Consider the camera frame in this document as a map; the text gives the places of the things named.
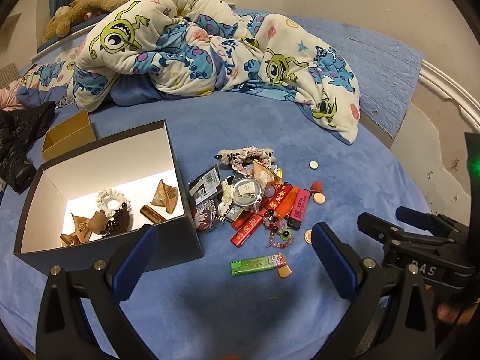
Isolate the pink lighter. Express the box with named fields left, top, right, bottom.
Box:
left=287, top=189, right=311, bottom=230

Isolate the green lighter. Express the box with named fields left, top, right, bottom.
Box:
left=230, top=253, right=287, bottom=276

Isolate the peach round cookie disc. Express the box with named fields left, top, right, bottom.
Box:
left=313, top=193, right=326, bottom=205

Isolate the dark cardboard sorting box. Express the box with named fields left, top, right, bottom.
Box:
left=14, top=120, right=204, bottom=274

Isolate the person's right hand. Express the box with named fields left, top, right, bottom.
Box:
left=425, top=284, right=479, bottom=325

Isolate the black hair claw clip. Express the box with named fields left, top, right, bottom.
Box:
left=101, top=203, right=130, bottom=237

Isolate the copper coin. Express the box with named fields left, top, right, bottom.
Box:
left=304, top=230, right=312, bottom=244

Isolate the white lace scrunchie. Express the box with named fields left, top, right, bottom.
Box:
left=96, top=188, right=130, bottom=218

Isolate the brown triangular snack packet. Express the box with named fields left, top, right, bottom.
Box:
left=151, top=180, right=179, bottom=215

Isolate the orange lighter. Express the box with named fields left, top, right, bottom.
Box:
left=275, top=186, right=299, bottom=220

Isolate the red lighter with gold text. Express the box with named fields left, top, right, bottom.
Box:
left=259, top=182, right=293, bottom=215

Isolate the black barcode tag packet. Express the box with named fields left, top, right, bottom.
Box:
left=188, top=164, right=223, bottom=208

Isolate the small gold cardboard box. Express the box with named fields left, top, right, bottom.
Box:
left=41, top=111, right=97, bottom=162

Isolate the clear round plastic case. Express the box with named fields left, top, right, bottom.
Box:
left=233, top=178, right=263, bottom=207

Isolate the black puffer jacket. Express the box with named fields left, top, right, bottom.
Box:
left=0, top=101, right=56, bottom=194

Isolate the fluffy black white hair scrunchie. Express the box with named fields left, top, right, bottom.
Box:
left=215, top=146, right=276, bottom=169

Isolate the pink garment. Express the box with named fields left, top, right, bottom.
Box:
left=0, top=79, right=24, bottom=111

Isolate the monster cartoon print duvet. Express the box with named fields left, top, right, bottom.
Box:
left=16, top=0, right=360, bottom=144

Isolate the brown teddy bear plush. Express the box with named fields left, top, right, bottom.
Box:
left=41, top=0, right=129, bottom=43

